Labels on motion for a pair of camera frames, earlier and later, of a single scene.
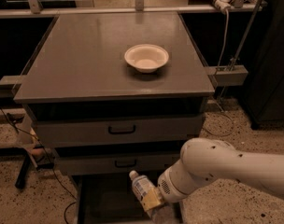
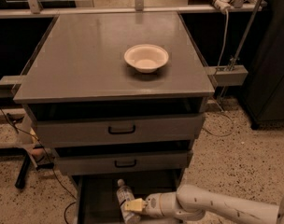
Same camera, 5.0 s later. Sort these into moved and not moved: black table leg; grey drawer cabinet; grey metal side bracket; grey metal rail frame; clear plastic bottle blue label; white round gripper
Moved: white round gripper; clear plastic bottle blue label
Not moved: grey metal rail frame; grey drawer cabinet; black table leg; grey metal side bracket
